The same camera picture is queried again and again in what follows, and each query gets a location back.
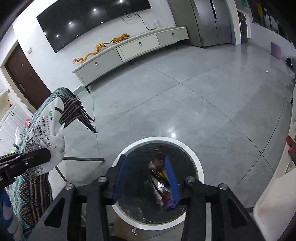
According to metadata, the stainless steel refrigerator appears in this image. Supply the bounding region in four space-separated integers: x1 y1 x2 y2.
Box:
168 0 232 48

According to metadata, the white router on cabinet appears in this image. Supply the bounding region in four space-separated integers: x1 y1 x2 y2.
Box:
154 20 161 28

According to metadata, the purple box on floor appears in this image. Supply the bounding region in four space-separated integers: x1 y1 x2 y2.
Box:
270 42 281 59

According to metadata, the white printed plastic bag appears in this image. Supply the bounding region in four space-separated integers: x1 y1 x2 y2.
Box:
20 97 65 177

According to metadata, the white round trash bin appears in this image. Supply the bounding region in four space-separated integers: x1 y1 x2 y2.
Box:
112 137 204 231

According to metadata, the brown entrance door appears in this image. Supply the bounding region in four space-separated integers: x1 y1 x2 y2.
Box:
4 44 52 109

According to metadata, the golden dragon ornament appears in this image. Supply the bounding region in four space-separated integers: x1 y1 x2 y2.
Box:
72 42 111 64

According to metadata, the golden tiger ornament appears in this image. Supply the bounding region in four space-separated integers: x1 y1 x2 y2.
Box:
112 33 130 44

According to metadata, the washing machine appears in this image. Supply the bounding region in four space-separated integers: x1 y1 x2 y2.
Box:
238 12 248 44

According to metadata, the zigzag knitted table cloth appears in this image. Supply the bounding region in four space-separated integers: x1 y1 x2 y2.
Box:
7 87 96 240

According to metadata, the large wall television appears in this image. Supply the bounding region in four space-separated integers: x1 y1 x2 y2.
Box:
37 0 151 53

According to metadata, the white sofa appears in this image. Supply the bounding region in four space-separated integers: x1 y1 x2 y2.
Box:
253 84 295 240

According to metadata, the trash pile in bin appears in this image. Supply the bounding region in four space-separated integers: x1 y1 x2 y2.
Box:
149 156 180 210

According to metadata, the white tv cabinet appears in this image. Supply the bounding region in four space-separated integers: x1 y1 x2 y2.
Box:
72 26 189 88

